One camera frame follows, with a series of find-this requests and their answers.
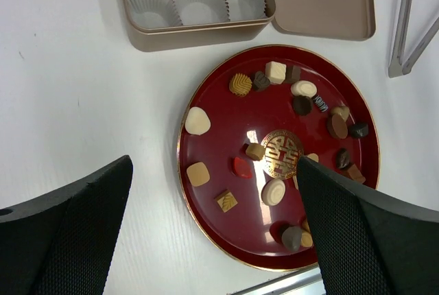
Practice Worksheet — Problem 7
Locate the gold tin lid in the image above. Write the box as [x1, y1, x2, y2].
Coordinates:
[274, 0, 376, 41]

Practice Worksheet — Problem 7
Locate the gold leaf square chocolate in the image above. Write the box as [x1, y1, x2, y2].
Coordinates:
[215, 190, 237, 213]

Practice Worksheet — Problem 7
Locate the white rounded triangle chocolate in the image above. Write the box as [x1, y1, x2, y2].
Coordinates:
[185, 106, 211, 135]

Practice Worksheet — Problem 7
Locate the dark oval chocolate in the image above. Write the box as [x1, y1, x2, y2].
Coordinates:
[335, 148, 351, 169]

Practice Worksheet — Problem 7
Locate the red round tray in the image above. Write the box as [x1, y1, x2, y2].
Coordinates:
[177, 45, 380, 271]

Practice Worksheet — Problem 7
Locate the aluminium frame post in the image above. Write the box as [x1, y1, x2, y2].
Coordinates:
[388, 0, 438, 78]

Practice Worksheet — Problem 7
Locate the brown oval chocolate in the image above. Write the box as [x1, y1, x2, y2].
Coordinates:
[327, 114, 348, 139]

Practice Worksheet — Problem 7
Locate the tan round chocolate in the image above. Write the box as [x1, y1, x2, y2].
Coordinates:
[301, 219, 313, 248]

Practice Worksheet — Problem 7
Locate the dark crown chocolate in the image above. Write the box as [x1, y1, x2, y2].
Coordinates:
[252, 71, 271, 92]

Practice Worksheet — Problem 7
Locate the tan rounded square chocolate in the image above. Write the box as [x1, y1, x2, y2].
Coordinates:
[186, 162, 210, 187]

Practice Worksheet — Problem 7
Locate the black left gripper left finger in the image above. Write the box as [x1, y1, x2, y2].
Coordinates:
[1, 155, 133, 294]

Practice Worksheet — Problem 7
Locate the caramel cylinder chocolate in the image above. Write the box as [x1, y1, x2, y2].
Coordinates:
[245, 143, 265, 161]

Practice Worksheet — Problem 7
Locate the black wrapped chocolate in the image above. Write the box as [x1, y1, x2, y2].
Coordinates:
[311, 95, 329, 113]

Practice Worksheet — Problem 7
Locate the brown square chocolate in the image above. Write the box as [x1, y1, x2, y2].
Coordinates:
[284, 65, 301, 84]

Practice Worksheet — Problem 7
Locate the beige heart chocolate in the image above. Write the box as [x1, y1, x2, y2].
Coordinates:
[330, 106, 350, 121]

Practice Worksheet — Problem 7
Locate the dark round fluted chocolate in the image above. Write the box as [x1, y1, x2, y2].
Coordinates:
[292, 95, 313, 116]

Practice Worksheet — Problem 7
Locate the gold ribbed round chocolate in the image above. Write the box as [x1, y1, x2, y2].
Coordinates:
[229, 73, 252, 97]

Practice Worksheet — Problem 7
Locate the red oval chocolate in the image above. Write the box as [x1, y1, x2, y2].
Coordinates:
[233, 156, 252, 179]

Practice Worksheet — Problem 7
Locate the gold tin box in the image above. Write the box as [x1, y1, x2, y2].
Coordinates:
[123, 0, 276, 52]

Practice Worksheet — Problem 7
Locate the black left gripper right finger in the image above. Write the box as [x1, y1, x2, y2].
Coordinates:
[297, 156, 438, 294]

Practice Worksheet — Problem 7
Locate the white swirl oval chocolate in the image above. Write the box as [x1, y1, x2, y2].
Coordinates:
[261, 179, 286, 206]

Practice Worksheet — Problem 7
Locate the white square chocolate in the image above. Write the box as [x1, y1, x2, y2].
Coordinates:
[265, 61, 287, 84]

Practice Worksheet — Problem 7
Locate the brown rectangular chocolate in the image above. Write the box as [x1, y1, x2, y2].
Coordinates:
[342, 163, 366, 184]

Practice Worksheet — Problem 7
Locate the grey brown round chocolate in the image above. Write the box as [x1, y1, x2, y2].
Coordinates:
[281, 226, 302, 252]

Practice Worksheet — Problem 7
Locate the white rectangular chocolate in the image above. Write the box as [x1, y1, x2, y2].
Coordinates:
[292, 175, 298, 190]

